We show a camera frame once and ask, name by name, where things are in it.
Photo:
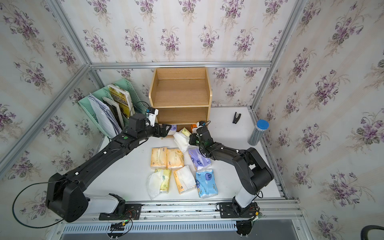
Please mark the white purple tissue pack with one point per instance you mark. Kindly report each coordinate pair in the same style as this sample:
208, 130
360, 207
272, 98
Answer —
173, 130

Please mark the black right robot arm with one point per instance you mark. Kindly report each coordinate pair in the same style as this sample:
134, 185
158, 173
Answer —
253, 172

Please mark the yellow cover book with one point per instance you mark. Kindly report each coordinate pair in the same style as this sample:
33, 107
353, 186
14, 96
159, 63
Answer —
123, 98

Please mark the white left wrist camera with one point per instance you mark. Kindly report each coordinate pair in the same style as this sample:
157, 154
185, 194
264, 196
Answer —
151, 114

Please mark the white yellow tissue pack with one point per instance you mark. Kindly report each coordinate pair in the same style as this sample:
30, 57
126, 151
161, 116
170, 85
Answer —
182, 141

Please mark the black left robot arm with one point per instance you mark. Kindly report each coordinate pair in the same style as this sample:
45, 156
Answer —
65, 194

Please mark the pale orange tissue pack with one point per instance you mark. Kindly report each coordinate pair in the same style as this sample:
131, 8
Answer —
159, 158
175, 159

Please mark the white papers in organizer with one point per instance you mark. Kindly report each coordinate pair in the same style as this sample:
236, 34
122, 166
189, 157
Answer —
105, 117

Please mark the light blue tissue pack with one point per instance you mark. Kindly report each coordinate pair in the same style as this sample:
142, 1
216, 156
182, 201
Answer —
206, 184

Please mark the blue capped striped cylinder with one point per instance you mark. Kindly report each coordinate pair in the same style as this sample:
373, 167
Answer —
258, 132

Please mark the mint green desk organizer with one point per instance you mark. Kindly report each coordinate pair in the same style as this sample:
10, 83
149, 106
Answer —
140, 106

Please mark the orange flower tissue pack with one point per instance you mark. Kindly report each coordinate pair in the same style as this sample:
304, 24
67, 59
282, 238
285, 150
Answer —
184, 179

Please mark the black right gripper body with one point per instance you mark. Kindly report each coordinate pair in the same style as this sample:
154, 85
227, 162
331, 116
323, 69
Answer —
194, 140

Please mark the yellow green tissue pack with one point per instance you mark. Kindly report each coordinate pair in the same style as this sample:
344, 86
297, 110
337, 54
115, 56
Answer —
158, 183

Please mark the bright orange tissue pack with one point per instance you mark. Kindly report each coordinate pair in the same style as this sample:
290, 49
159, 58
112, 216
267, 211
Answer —
194, 128

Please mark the purple bear tissue pack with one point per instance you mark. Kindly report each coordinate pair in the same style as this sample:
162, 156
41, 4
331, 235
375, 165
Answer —
199, 161

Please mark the wooden three-tier shelf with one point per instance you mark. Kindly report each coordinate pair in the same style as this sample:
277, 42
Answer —
183, 96

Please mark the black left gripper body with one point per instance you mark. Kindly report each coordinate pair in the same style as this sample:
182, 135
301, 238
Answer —
156, 133

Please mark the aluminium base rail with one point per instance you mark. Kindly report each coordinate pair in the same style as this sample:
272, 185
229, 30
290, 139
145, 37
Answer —
205, 216

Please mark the grey bound book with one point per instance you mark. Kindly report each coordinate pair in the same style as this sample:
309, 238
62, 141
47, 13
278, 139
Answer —
115, 109

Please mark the black stapler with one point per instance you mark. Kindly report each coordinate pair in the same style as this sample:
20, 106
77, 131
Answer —
236, 118

